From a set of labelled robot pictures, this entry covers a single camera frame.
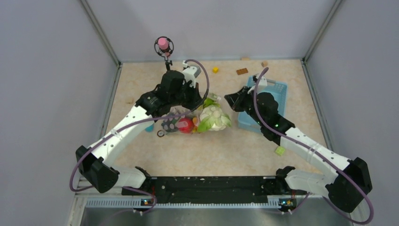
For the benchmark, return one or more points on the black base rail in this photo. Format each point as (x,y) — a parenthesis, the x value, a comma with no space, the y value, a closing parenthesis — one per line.
(216,190)

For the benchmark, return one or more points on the small tan cube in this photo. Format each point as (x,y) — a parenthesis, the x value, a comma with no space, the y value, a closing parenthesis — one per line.
(264,63)

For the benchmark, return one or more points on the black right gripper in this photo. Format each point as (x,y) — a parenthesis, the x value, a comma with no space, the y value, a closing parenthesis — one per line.
(237,99)

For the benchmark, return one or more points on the teal silicone tool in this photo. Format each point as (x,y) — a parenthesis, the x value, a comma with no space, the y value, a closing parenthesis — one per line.
(150,128)

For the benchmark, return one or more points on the red tomato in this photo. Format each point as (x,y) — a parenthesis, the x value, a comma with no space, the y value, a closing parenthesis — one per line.
(185,125)

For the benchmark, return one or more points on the white cauliflower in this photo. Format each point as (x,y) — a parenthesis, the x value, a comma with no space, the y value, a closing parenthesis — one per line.
(213,118)

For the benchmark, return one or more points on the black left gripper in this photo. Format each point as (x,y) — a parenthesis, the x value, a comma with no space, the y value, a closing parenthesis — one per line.
(196,96)

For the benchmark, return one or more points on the red pepper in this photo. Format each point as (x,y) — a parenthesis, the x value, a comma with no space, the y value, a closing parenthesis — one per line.
(196,123)

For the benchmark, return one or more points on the clear zip top bag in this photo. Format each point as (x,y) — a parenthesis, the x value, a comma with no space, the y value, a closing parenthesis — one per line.
(181,112)

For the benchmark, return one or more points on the light green lego brick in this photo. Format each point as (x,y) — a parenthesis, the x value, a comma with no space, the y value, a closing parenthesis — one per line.
(280,151)

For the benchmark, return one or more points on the brown brick block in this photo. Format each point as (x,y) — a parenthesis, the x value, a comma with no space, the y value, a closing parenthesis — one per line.
(242,71)

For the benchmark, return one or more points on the light blue plastic basket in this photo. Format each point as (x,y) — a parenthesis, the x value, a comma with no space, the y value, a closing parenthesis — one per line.
(276,98)

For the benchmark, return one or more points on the pink microphone on tripod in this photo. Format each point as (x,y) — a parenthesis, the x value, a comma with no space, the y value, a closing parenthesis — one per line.
(164,47)

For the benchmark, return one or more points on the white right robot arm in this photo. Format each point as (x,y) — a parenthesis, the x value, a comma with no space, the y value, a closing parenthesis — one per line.
(341,180)

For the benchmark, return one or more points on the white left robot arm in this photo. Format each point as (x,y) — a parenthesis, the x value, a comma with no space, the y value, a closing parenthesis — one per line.
(95,163)

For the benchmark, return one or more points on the black grape bunch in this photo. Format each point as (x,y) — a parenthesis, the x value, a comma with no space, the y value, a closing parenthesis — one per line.
(169,125)

